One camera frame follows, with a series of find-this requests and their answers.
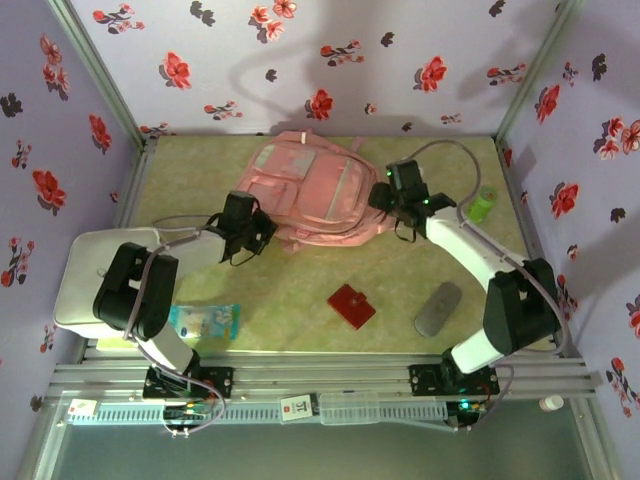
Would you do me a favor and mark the aluminium frame post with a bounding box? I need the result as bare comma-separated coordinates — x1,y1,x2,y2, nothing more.
494,0,589,144
44,0,151,151

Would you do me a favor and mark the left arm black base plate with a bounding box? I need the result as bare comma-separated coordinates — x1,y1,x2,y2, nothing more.
143,364,235,400

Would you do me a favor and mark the white slotted cable duct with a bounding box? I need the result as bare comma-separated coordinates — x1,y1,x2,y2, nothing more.
67,402,449,426

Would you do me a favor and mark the grey pencil case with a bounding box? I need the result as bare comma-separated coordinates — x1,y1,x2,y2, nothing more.
413,281,463,340

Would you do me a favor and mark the blue tissue pack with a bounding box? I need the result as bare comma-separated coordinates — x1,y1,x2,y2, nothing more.
169,303,242,342

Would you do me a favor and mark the aluminium side rail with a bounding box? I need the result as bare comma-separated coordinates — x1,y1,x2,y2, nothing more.
494,138,586,359

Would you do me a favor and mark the red wallet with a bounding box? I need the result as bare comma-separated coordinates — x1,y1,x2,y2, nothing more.
327,283,377,331

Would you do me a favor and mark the small white red box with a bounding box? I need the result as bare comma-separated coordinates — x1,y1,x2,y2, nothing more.
67,398,100,420

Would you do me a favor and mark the controller board with wires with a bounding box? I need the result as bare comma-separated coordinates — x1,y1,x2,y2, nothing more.
446,398,490,417
162,403,212,422

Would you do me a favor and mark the arm lavender cable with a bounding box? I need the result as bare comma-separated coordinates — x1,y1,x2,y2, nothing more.
122,213,226,439
412,139,571,434

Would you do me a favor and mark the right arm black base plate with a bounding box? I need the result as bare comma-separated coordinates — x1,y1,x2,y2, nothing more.
408,363,500,396

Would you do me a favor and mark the left arm lavender cable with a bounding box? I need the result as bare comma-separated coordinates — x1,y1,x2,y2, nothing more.
122,213,226,439

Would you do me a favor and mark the white label card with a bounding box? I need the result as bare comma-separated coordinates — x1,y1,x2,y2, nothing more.
278,393,320,424

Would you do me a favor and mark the right arm lavender cable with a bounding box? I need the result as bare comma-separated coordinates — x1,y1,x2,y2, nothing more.
412,139,571,434

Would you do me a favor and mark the green bottle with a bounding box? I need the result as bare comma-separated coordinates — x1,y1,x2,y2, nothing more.
467,185,500,224

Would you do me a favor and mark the clear plastic box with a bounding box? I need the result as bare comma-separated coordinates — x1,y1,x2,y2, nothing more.
319,392,380,426

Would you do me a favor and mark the long aluminium mounting rail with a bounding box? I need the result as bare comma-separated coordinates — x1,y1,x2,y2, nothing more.
47,352,604,401

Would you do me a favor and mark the pink school backpack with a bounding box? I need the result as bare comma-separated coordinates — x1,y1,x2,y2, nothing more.
234,128,396,254

